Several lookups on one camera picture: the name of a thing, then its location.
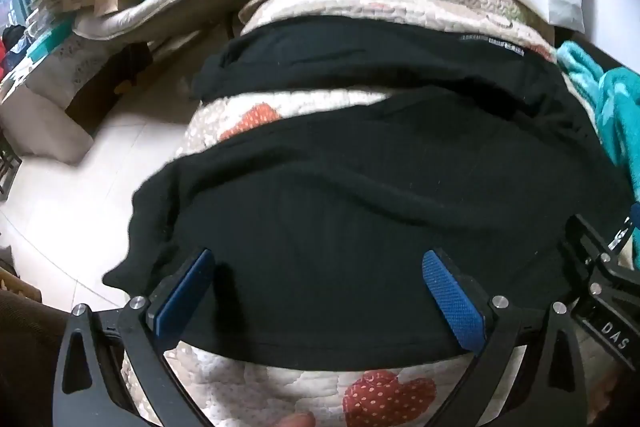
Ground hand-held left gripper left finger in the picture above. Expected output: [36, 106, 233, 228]
[52, 248, 217, 427]

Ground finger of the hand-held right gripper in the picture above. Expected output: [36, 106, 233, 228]
[607, 202, 640, 258]
[562, 213, 613, 268]

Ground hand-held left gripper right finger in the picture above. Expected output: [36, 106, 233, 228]
[421, 248, 590, 427]

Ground black pants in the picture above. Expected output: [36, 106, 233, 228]
[102, 14, 633, 373]

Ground person's left hand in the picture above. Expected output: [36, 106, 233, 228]
[277, 411, 316, 427]

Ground teal fleece blanket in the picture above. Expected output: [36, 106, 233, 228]
[556, 39, 640, 273]

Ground quilted heart-print blanket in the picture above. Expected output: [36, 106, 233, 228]
[170, 0, 640, 427]

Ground brown cloth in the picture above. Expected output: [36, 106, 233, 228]
[0, 289, 68, 427]

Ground dark wooden chair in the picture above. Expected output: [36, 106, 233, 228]
[0, 132, 23, 198]

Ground teal and white flat box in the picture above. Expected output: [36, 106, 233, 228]
[27, 19, 73, 58]

